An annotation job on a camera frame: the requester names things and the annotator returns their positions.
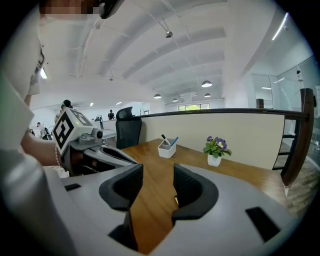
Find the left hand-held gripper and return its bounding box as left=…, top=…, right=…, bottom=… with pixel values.
left=51, top=106, right=139, bottom=176

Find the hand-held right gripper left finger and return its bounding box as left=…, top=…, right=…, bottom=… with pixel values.
left=42, top=163, right=145, bottom=256

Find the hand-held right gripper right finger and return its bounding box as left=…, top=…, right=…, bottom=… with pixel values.
left=170, top=163, right=305, bottom=256

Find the person's left forearm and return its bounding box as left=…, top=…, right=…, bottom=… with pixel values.
left=20, top=131, right=62, bottom=167

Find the black office chair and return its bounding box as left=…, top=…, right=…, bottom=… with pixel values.
left=115, top=106, right=143, bottom=151

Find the white pen holder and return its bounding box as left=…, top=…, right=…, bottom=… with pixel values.
left=157, top=138, right=177, bottom=159

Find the purple flower plant white pot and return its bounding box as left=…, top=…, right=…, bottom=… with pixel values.
left=202, top=135, right=233, bottom=168

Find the black stair railing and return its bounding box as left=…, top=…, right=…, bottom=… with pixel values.
left=273, top=118, right=301, bottom=171

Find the person's beige shirt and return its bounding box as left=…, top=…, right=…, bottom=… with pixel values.
left=0, top=11, right=46, bottom=151

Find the white bead bracelet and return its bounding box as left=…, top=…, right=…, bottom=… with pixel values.
left=54, top=144, right=63, bottom=168

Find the beige partition with black rail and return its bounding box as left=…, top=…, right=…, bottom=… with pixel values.
left=138, top=107, right=311, bottom=171

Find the dark wooden post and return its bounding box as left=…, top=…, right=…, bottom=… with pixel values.
left=281, top=87, right=316, bottom=188

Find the black head-mounted camera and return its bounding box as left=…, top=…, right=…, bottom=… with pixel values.
left=98, top=0, right=126, bottom=20

